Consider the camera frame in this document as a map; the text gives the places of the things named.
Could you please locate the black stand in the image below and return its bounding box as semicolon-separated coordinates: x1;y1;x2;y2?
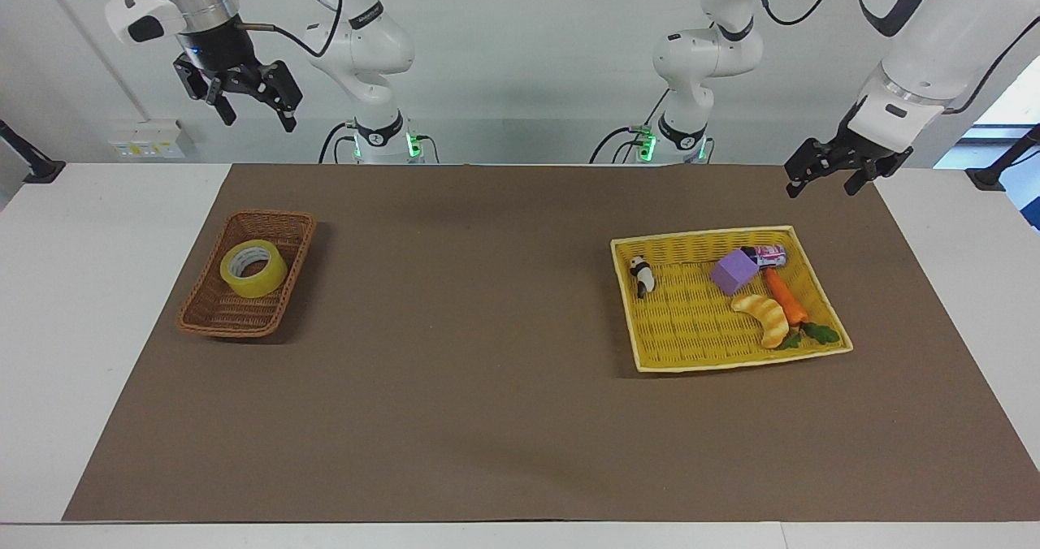
0;119;67;185
964;123;1040;193

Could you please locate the yellow tape roll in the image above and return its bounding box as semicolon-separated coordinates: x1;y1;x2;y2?
219;239;289;300

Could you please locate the purple cube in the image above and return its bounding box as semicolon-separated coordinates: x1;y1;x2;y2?
711;248;761;296

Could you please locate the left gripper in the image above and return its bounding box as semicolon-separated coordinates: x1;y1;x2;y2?
784;99;915;200

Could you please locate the small pink can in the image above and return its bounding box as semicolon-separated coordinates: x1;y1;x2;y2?
741;244;788;269

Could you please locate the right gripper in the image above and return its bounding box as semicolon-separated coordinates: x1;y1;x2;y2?
172;19;304;134

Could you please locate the yellow toy croissant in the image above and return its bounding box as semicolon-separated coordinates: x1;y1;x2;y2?
730;292;790;350

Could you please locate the panda toy figure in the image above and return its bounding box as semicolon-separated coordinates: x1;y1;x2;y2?
629;255;657;300

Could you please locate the white wall socket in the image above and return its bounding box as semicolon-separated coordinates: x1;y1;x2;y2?
107;118;197;161

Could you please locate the yellow woven basket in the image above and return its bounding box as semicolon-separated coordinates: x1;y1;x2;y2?
609;224;854;374

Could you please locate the orange toy carrot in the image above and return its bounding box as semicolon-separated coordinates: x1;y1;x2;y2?
762;266;842;350

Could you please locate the brown wicker basket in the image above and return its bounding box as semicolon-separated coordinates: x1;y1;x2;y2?
177;210;319;339

